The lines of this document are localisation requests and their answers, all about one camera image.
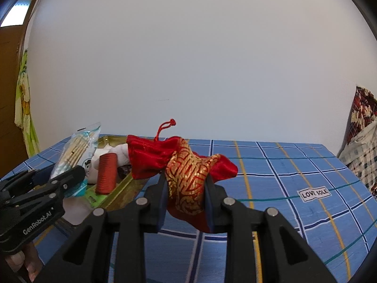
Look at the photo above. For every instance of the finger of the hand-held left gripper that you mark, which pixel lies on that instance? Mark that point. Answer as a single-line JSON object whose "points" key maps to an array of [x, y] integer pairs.
{"points": [[53, 187], [20, 181]]}

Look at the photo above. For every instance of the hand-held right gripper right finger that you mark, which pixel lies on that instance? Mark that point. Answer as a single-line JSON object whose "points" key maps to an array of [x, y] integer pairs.
{"points": [[208, 212]]}

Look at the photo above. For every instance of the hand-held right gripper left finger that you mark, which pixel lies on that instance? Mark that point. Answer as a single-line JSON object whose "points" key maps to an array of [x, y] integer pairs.
{"points": [[163, 212]]}

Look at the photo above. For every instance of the pink fluffy cloth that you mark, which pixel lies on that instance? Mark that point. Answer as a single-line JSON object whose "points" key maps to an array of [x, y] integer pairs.
{"points": [[75, 210]]}

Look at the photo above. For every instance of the red gold brocade pouch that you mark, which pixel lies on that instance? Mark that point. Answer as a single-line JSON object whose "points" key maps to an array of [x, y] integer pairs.
{"points": [[188, 179]]}

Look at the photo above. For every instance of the cotton swab packet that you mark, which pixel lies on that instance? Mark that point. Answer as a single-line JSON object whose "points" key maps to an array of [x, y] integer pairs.
{"points": [[75, 150]]}

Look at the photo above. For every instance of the gold metal tin box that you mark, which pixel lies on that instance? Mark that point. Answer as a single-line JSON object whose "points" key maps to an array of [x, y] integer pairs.
{"points": [[123, 187]]}

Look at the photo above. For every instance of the dark purple scrunchie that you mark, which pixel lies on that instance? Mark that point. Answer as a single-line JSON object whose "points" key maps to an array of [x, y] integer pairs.
{"points": [[125, 169]]}

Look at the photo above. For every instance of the white sock with pink trim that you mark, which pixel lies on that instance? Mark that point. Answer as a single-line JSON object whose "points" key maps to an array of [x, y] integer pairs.
{"points": [[120, 153]]}

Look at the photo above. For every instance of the person's left hand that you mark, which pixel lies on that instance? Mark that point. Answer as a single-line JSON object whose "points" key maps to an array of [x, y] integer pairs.
{"points": [[23, 261]]}

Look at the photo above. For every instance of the green floral curtain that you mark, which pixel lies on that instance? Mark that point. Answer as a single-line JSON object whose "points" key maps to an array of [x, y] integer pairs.
{"points": [[25, 109]]}

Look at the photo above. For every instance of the brown wooden door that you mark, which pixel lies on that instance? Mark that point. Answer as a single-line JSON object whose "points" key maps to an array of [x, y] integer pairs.
{"points": [[8, 94]]}

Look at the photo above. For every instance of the blue plaid bed sheet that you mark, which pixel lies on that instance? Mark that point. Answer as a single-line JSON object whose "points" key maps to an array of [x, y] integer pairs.
{"points": [[294, 177]]}

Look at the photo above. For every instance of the plaid cloth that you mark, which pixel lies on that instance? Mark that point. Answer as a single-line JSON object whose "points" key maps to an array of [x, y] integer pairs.
{"points": [[363, 159]]}

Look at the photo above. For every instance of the transom window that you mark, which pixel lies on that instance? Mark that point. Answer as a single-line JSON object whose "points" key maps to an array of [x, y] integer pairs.
{"points": [[16, 11]]}

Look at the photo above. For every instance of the dark red floral pillow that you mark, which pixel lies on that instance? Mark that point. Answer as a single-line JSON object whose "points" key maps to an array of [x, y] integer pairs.
{"points": [[363, 109]]}

